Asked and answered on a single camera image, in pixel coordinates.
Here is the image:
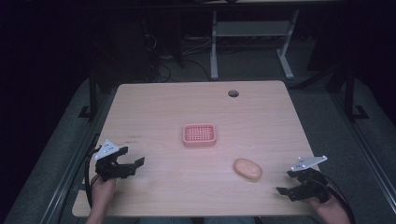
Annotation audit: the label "white metal desk frame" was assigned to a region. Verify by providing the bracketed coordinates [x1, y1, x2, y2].
[209, 8, 301, 81]

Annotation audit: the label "person's left hand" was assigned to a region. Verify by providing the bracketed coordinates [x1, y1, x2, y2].
[90, 175, 118, 217]

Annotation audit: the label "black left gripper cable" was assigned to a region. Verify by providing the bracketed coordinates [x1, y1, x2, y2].
[84, 145, 101, 209]

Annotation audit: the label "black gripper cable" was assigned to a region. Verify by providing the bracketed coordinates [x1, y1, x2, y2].
[84, 145, 101, 209]
[321, 175, 357, 224]

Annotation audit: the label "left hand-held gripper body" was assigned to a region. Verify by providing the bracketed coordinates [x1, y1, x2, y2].
[94, 138, 138, 183]

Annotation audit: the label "pink slotted soap dish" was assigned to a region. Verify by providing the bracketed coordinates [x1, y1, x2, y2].
[181, 122, 218, 148]

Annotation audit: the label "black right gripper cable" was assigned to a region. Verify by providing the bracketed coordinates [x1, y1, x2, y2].
[321, 175, 357, 224]

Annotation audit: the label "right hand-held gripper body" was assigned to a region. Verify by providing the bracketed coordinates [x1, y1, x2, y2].
[289, 155, 331, 204]

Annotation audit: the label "orange oval soap bar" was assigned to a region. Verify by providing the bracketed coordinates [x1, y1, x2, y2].
[233, 158, 263, 182]

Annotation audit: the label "black floor cables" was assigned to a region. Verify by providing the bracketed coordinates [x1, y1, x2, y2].
[144, 33, 213, 83]

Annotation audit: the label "black metal stand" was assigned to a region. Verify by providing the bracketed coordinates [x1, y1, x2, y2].
[78, 69, 101, 121]
[342, 66, 371, 122]

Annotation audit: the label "person's right hand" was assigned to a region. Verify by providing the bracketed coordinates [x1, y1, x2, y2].
[305, 195, 345, 224]

